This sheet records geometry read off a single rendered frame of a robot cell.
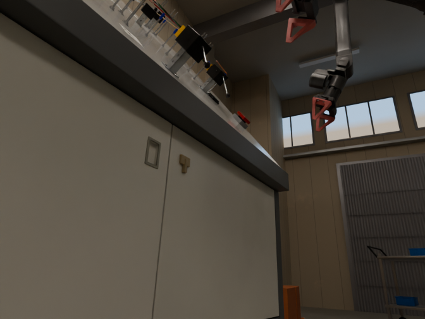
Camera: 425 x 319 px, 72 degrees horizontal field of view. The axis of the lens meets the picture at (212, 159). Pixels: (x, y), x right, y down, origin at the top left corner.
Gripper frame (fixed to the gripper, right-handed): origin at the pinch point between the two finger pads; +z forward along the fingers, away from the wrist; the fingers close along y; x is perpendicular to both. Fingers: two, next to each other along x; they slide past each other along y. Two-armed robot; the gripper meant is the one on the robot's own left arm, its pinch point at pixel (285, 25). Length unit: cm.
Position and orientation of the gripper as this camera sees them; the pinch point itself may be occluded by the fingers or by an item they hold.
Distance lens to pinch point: 75.2
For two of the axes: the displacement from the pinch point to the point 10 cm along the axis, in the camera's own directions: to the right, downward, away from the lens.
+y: -4.4, -3.5, -8.3
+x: 7.6, 3.4, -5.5
